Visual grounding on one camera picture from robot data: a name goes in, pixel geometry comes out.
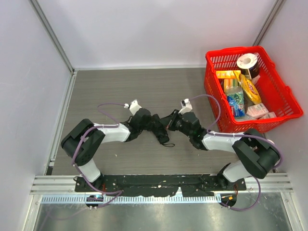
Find black folding umbrella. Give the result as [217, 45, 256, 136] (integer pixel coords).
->
[146, 114, 175, 148]

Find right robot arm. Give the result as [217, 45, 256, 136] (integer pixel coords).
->
[166, 110, 282, 189]

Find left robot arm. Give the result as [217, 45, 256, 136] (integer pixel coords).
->
[61, 108, 151, 190]

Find clear green snack bag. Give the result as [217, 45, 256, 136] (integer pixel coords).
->
[227, 89, 245, 118]

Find yellow orange box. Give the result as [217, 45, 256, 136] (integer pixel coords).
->
[216, 70, 241, 79]

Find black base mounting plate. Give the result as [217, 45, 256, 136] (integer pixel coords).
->
[75, 174, 246, 197]

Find white wrapped sponge pack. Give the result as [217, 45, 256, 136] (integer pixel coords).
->
[246, 103, 269, 119]

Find yellow Lays chips bag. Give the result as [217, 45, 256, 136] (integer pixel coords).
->
[238, 74, 262, 104]

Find red plastic shopping basket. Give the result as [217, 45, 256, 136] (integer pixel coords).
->
[204, 46, 304, 133]

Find black wrapped toilet paper roll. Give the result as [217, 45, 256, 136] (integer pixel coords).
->
[236, 53, 260, 80]

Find green soap pump bottle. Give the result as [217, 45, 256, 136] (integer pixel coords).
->
[267, 140, 283, 170]

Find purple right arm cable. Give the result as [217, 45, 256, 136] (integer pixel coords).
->
[190, 94, 283, 212]

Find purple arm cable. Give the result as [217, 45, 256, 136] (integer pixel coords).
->
[190, 94, 283, 212]
[72, 103, 130, 210]

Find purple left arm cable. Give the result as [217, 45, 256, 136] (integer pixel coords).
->
[72, 103, 130, 210]

